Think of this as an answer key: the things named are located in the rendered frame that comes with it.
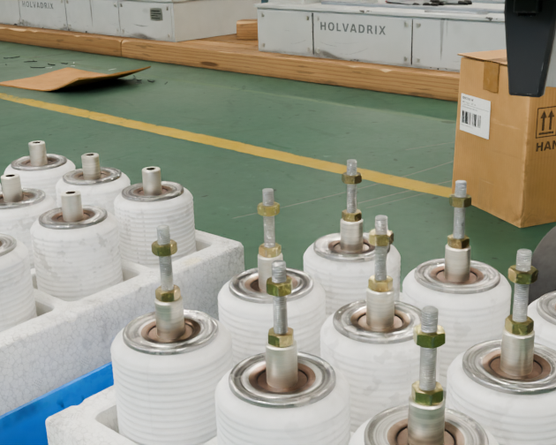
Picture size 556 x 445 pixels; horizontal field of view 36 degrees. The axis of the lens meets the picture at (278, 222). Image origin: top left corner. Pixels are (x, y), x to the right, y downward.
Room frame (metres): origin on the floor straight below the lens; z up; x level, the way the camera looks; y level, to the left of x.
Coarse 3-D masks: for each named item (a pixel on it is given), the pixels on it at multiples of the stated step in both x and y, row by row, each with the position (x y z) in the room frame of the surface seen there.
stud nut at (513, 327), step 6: (510, 318) 0.54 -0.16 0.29; (528, 318) 0.54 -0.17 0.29; (510, 324) 0.53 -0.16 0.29; (516, 324) 0.53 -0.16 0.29; (522, 324) 0.53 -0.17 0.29; (528, 324) 0.53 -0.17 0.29; (510, 330) 0.53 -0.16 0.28; (516, 330) 0.53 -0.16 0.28; (522, 330) 0.53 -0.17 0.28; (528, 330) 0.53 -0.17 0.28
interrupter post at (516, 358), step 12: (504, 336) 0.53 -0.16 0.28; (516, 336) 0.53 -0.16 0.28; (528, 336) 0.53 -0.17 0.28; (504, 348) 0.53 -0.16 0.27; (516, 348) 0.53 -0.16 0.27; (528, 348) 0.53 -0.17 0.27; (504, 360) 0.53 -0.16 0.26; (516, 360) 0.53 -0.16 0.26; (528, 360) 0.53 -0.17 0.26; (516, 372) 0.53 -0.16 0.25; (528, 372) 0.53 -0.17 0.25
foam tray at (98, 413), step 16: (96, 400) 0.63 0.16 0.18; (112, 400) 0.63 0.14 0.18; (64, 416) 0.60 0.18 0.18; (80, 416) 0.60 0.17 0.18; (96, 416) 0.61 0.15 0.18; (112, 416) 0.62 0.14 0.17; (48, 432) 0.60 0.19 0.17; (64, 432) 0.58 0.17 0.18; (80, 432) 0.58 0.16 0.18; (96, 432) 0.58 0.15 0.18; (112, 432) 0.58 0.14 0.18
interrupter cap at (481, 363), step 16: (480, 352) 0.55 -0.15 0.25; (496, 352) 0.56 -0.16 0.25; (544, 352) 0.55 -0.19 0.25; (464, 368) 0.53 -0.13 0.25; (480, 368) 0.53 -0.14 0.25; (496, 368) 0.54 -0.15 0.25; (544, 368) 0.53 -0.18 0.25; (480, 384) 0.51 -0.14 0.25; (496, 384) 0.51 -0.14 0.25; (512, 384) 0.51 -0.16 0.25; (528, 384) 0.51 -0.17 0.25; (544, 384) 0.51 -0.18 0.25
